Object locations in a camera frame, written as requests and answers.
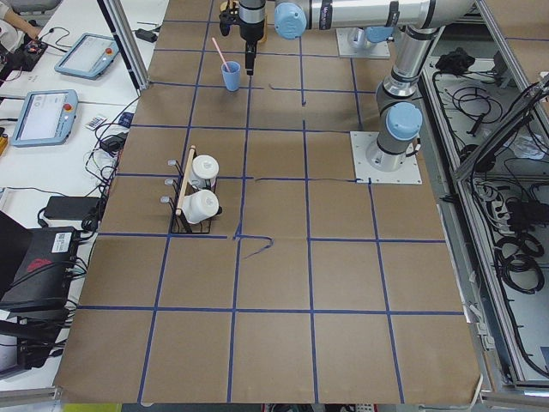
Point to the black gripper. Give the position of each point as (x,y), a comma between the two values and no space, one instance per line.
(250,31)

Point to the pink chopstick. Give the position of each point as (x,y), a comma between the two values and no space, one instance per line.
(222,58)

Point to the light blue cup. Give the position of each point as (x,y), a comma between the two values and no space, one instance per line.
(231,75)

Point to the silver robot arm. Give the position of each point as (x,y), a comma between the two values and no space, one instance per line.
(362,38)
(422,22)

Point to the bamboo chopstick holder cup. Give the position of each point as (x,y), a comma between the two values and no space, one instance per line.
(263,39)

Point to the wooden cup tree stand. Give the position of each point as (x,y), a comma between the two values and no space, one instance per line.
(229,6)

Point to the upper white mug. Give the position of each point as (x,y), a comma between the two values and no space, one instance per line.
(204,172)

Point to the white mug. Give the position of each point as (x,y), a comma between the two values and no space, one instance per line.
(201,206)
(204,172)

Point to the upper teach pendant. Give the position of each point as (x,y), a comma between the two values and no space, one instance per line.
(89,56)

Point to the teach pendant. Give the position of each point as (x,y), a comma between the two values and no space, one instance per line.
(89,56)
(46,118)

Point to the lower white mug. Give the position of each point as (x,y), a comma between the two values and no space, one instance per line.
(201,206)

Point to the small remote control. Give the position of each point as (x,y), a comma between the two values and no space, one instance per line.
(96,122)

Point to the wooden rack rod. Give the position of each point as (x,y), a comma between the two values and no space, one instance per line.
(185,180)

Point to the lower teach pendant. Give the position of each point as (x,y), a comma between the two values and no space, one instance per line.
(46,118)

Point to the black power adapter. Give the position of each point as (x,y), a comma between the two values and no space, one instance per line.
(70,208)

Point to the black computer box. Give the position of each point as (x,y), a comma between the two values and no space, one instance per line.
(36,272)

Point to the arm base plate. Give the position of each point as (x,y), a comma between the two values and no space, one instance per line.
(373,166)
(378,51)

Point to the aluminium frame post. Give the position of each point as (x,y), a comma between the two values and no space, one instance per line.
(117,22)

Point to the black wire mug rack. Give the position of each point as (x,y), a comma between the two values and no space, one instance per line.
(179,223)

